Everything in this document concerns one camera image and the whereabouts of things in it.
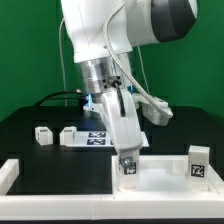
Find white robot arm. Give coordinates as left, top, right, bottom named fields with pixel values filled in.
left=61, top=0, right=198, bottom=169

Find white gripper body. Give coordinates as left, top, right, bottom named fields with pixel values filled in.
left=84, top=89, right=142, bottom=156

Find white square tabletop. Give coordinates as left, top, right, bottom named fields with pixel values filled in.
left=112, top=156, right=224, bottom=194

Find black cables at base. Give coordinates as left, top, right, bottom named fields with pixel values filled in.
left=33, top=87, right=84, bottom=108

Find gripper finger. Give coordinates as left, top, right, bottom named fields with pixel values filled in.
left=120, top=156, right=134, bottom=168

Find white marker base plate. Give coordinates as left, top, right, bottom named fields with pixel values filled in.
left=65, top=130, right=150, bottom=148

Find white cable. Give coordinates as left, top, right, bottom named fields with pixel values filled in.
left=58, top=17, right=68, bottom=107

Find white U-shaped obstacle fence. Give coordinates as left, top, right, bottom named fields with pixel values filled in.
left=0, top=159, right=224, bottom=220

